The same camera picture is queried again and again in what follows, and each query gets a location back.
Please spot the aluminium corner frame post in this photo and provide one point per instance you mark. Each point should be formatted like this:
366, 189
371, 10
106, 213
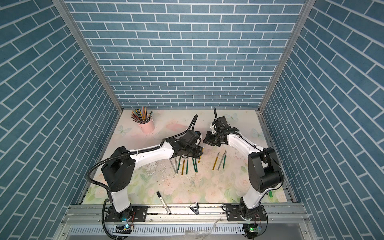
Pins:
78, 36
287, 51

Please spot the coloured pencils bundle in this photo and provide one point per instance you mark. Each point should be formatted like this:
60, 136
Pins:
141, 115

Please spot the black binder clip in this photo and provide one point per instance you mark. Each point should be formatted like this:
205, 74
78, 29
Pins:
194, 208

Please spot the aluminium corner frame post right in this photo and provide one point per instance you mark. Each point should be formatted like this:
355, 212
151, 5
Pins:
287, 51

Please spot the pink metal pencil cup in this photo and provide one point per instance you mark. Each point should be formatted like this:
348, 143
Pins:
147, 128

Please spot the gold carving knife long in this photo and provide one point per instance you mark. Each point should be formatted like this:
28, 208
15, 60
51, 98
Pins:
183, 166

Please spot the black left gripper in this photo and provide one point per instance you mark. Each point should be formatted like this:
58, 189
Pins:
199, 152

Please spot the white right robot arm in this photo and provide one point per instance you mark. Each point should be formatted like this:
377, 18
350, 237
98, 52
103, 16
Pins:
265, 173

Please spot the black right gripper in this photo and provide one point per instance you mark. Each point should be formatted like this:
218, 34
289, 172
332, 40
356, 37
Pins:
208, 140

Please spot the silver carving knife capped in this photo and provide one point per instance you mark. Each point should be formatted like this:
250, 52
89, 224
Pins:
221, 161

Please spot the black marker pen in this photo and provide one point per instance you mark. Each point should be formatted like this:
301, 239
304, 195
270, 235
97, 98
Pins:
164, 203

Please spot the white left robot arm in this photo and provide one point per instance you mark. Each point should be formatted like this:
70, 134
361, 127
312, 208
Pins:
119, 170

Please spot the aluminium corner frame post left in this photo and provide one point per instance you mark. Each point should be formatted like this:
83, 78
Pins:
78, 36

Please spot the aluminium front rail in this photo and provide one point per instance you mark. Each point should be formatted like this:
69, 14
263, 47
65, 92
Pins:
286, 221

